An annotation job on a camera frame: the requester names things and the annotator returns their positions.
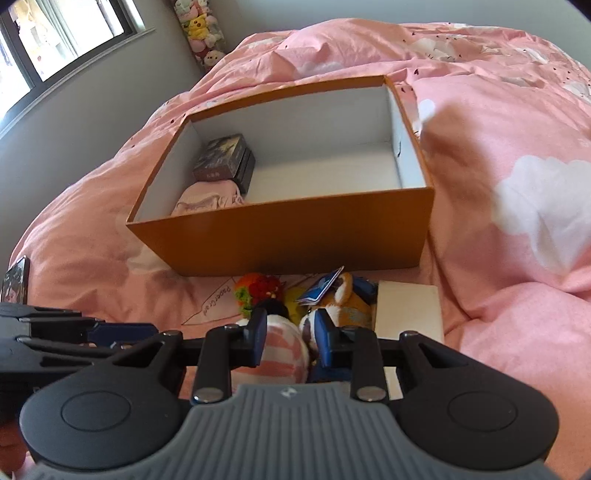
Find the orange dog plush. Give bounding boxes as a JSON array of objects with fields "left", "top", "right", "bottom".
[{"left": 298, "top": 272, "right": 377, "bottom": 384}]

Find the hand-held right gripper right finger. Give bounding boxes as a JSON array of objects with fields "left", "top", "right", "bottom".
[{"left": 315, "top": 310, "right": 485, "bottom": 403}]

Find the small yellow toy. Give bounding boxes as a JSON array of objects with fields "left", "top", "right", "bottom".
[{"left": 284, "top": 288, "right": 308, "bottom": 319}]

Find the black smartphone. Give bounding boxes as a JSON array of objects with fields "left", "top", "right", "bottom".
[{"left": 0, "top": 256, "right": 32, "bottom": 305}]

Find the orange cardboard box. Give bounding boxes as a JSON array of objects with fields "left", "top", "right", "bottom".
[{"left": 126, "top": 74, "right": 435, "bottom": 278}]

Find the clear tube of plush toys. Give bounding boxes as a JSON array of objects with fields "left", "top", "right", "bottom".
[{"left": 173, "top": 0, "right": 228, "bottom": 72}]

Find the white box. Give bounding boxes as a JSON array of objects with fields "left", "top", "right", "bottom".
[{"left": 373, "top": 279, "right": 446, "bottom": 401}]

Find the pink striped white plush doll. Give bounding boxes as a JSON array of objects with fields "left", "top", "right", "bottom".
[{"left": 231, "top": 299, "right": 311, "bottom": 393}]

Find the window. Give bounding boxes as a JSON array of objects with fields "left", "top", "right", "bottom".
[{"left": 0, "top": 0, "right": 158, "bottom": 134}]

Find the orange green crocheted toy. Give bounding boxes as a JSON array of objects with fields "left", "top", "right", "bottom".
[{"left": 234, "top": 273, "right": 286, "bottom": 315}]

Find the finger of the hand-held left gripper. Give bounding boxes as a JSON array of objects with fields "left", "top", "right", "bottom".
[
  {"left": 0, "top": 302, "right": 94, "bottom": 331},
  {"left": 0, "top": 322, "right": 160, "bottom": 368}
]

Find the black box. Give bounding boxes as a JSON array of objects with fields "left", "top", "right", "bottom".
[{"left": 233, "top": 148, "right": 257, "bottom": 193}]

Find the pink garment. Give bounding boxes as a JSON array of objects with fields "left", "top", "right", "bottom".
[{"left": 170, "top": 179, "right": 246, "bottom": 217}]

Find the blue packet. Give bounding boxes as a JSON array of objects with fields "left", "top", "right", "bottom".
[{"left": 295, "top": 265, "right": 346, "bottom": 305}]

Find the dark printed box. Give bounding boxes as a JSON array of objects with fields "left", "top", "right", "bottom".
[{"left": 191, "top": 133, "right": 251, "bottom": 182}]

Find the pink cloud print duvet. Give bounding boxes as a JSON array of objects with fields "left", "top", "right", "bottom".
[{"left": 0, "top": 21, "right": 591, "bottom": 480}]

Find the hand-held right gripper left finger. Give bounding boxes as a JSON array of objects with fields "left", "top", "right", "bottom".
[{"left": 98, "top": 307, "right": 269, "bottom": 404}]

